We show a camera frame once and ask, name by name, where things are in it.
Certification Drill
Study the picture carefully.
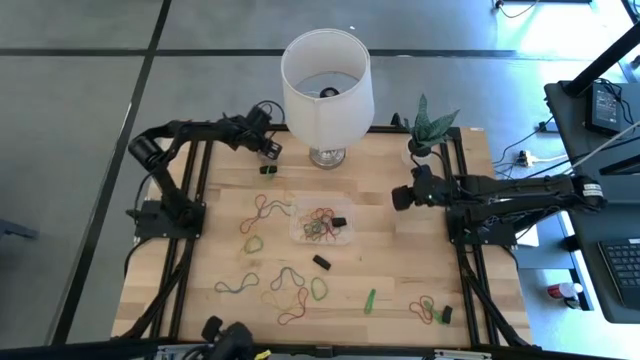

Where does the long orange-red rubber band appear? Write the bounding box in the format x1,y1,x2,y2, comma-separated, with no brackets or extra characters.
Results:
238,193,270,235

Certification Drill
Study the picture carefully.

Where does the blue rubber band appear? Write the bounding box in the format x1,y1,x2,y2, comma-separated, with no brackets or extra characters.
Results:
259,199,294,222
214,272,261,295

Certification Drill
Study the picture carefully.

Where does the teal rubber band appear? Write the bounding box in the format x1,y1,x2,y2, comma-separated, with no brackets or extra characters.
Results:
269,266,307,293

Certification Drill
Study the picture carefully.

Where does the clear plastic bin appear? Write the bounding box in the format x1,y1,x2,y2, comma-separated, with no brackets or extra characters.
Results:
289,195,357,247

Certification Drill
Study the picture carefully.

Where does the yellow rubber band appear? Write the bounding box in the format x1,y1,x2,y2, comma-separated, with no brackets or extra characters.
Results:
260,288,301,312

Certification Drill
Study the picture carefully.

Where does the snake plant in white pot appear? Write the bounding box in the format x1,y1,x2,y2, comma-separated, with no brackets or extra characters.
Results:
399,93,461,170

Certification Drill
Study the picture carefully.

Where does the white shade table lamp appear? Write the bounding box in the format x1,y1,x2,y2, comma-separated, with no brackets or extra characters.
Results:
279,28,376,171

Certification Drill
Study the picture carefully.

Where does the yellow white power strip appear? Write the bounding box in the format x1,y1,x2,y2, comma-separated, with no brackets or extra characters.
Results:
516,149,540,169

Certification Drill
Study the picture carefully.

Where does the white paper sheet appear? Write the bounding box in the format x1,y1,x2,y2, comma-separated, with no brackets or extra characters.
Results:
517,227,542,249

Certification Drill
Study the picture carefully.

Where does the black desk with power adapter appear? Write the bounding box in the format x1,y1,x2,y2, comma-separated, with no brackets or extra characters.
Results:
543,79,640,204

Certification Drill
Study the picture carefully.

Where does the red white bottle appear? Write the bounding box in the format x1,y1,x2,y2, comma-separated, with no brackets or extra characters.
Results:
546,281,585,310

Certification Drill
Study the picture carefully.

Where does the black desk with keyboard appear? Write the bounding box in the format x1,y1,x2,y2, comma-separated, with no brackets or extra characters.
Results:
566,202,640,325

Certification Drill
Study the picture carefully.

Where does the black power adapter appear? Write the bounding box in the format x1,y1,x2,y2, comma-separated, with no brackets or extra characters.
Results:
585,81,632,137

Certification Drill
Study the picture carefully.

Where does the black keyboard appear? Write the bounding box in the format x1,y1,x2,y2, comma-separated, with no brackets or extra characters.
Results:
597,238,640,309

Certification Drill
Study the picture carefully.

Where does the black diagonal pole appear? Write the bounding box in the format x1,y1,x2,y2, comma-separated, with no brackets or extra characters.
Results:
563,22,640,97

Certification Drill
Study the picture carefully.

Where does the grey floor object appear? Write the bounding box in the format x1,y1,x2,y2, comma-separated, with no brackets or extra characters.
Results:
0,217,40,242

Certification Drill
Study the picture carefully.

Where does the black stand leg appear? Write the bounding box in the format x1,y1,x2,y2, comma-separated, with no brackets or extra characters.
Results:
621,0,640,25

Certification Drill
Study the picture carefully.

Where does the black rig cross bar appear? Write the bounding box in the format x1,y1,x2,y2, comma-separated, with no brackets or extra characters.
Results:
0,338,640,360

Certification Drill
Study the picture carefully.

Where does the right gripper cable loop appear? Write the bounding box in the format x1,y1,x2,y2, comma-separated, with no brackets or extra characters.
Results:
409,148,447,174

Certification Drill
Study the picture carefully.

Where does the gripper cable loop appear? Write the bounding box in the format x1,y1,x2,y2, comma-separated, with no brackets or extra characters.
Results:
409,148,447,174
252,99,287,132

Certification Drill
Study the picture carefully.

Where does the left gripper cable loop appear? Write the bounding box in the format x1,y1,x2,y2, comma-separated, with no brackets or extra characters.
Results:
252,99,287,132

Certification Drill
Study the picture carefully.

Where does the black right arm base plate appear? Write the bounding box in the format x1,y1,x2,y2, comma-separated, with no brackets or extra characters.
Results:
446,204,519,247

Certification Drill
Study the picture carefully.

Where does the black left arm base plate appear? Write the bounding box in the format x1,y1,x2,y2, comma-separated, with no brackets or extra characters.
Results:
127,199,206,240

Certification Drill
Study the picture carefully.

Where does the silver metal bracket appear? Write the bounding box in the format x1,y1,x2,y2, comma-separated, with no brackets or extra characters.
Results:
433,348,494,360

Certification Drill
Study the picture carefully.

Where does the white cable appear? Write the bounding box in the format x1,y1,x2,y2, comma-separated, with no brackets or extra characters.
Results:
569,119,640,169

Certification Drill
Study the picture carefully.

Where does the black floor cable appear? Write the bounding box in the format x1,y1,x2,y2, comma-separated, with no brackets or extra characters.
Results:
493,0,542,20

